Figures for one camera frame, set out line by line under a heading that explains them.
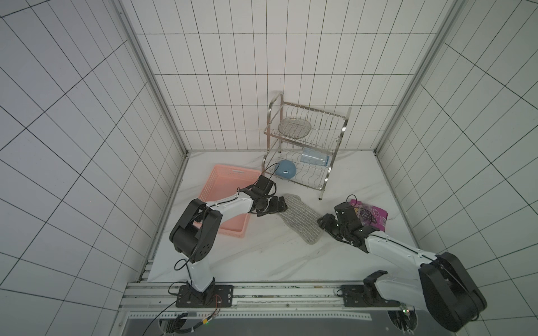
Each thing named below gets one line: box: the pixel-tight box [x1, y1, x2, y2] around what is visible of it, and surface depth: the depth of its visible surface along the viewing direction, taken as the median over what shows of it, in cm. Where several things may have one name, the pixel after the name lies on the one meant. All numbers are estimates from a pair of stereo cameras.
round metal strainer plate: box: [278, 116, 312, 139], surface depth 94 cm
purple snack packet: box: [348, 199, 389, 232], surface depth 89 cm
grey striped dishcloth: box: [276, 193, 323, 245], surface depth 92 cm
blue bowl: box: [274, 159, 297, 179], surface depth 105 cm
